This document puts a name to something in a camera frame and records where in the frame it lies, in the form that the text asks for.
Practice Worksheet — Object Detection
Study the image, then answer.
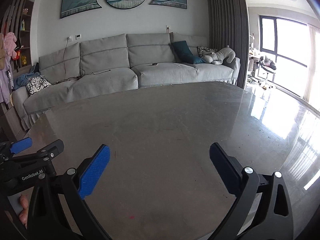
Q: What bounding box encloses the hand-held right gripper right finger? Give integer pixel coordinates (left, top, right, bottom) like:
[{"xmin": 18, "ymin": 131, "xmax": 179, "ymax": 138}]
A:
[{"xmin": 209, "ymin": 142, "xmax": 294, "ymax": 240}]

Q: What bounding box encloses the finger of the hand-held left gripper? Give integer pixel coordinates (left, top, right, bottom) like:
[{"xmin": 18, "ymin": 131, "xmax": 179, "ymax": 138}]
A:
[
  {"xmin": 10, "ymin": 139, "xmax": 65, "ymax": 163},
  {"xmin": 0, "ymin": 137, "xmax": 33, "ymax": 156}
]

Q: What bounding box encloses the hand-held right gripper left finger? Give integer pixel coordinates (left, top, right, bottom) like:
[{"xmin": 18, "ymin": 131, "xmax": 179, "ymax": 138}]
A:
[{"xmin": 26, "ymin": 144, "xmax": 112, "ymax": 240}]

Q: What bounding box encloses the person's left hand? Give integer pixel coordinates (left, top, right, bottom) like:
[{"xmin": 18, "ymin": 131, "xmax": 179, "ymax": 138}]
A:
[{"xmin": 19, "ymin": 194, "xmax": 32, "ymax": 228}]

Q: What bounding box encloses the purple hanging garment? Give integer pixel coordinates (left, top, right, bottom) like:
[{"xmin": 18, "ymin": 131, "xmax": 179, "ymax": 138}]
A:
[{"xmin": 0, "ymin": 66, "xmax": 14, "ymax": 103}]

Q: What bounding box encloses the large floral cushion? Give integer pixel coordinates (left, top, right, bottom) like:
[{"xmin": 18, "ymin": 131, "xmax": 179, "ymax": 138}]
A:
[{"xmin": 26, "ymin": 76, "xmax": 52, "ymax": 97}]

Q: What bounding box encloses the blue blanket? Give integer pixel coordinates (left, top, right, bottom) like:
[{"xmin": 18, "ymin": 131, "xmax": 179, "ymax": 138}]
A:
[{"xmin": 12, "ymin": 62, "xmax": 40, "ymax": 90}]

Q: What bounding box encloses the grey fabric sofa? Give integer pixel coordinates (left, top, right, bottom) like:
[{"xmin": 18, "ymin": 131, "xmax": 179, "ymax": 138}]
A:
[{"xmin": 11, "ymin": 32, "xmax": 241, "ymax": 130}]

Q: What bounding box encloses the pink hanging garment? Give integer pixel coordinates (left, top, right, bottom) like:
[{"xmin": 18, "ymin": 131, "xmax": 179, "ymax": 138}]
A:
[{"xmin": 0, "ymin": 31, "xmax": 18, "ymax": 58}]

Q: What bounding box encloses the wooden shelf unit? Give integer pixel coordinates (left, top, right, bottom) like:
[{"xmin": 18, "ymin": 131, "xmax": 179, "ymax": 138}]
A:
[{"xmin": 0, "ymin": 0, "xmax": 34, "ymax": 130}]

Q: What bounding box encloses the balcony chair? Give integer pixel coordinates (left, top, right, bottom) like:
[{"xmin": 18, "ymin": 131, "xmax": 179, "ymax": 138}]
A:
[{"xmin": 257, "ymin": 55, "xmax": 277, "ymax": 80}]

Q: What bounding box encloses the grey plush elephant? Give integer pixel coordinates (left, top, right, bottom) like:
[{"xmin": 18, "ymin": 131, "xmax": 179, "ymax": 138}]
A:
[{"xmin": 201, "ymin": 45, "xmax": 236, "ymax": 65}]

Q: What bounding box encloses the small floral cushion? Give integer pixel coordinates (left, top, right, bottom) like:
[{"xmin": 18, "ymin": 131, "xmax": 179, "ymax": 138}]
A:
[{"xmin": 197, "ymin": 46, "xmax": 218, "ymax": 58}]

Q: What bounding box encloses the teal cushion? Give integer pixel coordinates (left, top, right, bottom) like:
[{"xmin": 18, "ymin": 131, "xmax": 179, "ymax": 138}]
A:
[{"xmin": 171, "ymin": 41, "xmax": 207, "ymax": 64}]

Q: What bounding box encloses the balcony window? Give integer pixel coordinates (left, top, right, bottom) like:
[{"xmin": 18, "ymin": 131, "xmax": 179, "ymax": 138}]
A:
[{"xmin": 259, "ymin": 15, "xmax": 320, "ymax": 105}]

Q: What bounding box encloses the grey curtain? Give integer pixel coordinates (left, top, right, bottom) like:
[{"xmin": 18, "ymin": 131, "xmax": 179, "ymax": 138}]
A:
[{"xmin": 205, "ymin": 0, "xmax": 250, "ymax": 89}]

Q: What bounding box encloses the black charging cable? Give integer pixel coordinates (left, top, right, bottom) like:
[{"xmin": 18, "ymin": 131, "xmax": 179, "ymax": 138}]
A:
[{"xmin": 52, "ymin": 37, "xmax": 111, "ymax": 84}]

